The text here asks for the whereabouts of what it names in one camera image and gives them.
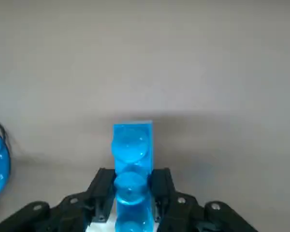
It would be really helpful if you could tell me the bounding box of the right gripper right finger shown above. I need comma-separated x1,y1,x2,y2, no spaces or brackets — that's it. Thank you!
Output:
149,167,259,232

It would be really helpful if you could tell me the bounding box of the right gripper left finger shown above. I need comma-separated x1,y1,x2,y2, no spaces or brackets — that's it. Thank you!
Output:
0,168,117,232

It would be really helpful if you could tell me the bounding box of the blue three-stud block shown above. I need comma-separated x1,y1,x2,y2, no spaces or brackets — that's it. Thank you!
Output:
110,120,156,232

